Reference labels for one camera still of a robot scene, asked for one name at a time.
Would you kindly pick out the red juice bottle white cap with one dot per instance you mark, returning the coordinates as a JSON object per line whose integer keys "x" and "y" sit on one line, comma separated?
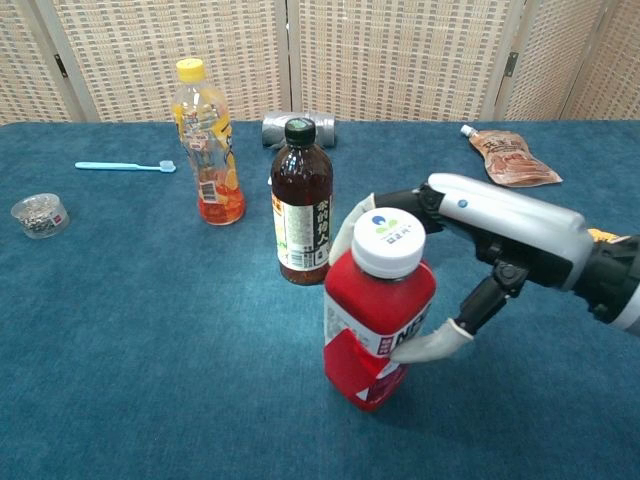
{"x": 370, "y": 300}

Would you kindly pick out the orange drink bottle yellow cap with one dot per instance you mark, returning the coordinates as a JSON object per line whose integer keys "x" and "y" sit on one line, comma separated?
{"x": 210, "y": 150}

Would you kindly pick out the yellow tape measure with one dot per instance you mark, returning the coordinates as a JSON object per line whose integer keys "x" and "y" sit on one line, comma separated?
{"x": 600, "y": 234}

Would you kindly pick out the brown spout pouch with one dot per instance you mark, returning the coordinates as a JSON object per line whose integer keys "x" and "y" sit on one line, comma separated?
{"x": 510, "y": 160}

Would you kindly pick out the dark tea bottle black cap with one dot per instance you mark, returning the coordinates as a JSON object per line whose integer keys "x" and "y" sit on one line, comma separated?
{"x": 300, "y": 200}

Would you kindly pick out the clear cup of metal clips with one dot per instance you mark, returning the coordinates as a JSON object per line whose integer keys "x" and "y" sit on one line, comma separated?
{"x": 40, "y": 217}

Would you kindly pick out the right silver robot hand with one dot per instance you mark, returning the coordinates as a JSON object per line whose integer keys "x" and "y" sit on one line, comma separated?
{"x": 515, "y": 225}

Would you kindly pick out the woven folding screen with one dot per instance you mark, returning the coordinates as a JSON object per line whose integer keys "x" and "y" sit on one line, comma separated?
{"x": 400, "y": 50}

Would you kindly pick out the grey tape-wrapped roll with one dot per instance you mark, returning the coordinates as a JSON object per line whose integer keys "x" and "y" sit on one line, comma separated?
{"x": 272, "y": 132}

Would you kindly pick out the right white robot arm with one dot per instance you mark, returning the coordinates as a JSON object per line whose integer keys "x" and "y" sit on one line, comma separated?
{"x": 615, "y": 280}

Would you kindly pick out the black screen hinge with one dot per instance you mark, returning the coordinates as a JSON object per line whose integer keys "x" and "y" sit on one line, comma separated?
{"x": 60, "y": 66}
{"x": 511, "y": 64}

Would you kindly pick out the light blue toothbrush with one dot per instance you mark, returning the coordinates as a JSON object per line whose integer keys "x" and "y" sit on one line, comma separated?
{"x": 115, "y": 165}

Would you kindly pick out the blue felt table cover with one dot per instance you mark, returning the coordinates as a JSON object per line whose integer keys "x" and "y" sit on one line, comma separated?
{"x": 175, "y": 375}

